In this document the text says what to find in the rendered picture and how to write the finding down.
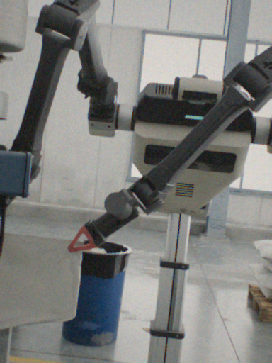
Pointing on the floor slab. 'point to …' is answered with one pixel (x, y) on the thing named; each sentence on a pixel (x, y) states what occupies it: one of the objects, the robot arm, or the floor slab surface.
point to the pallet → (260, 303)
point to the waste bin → (99, 296)
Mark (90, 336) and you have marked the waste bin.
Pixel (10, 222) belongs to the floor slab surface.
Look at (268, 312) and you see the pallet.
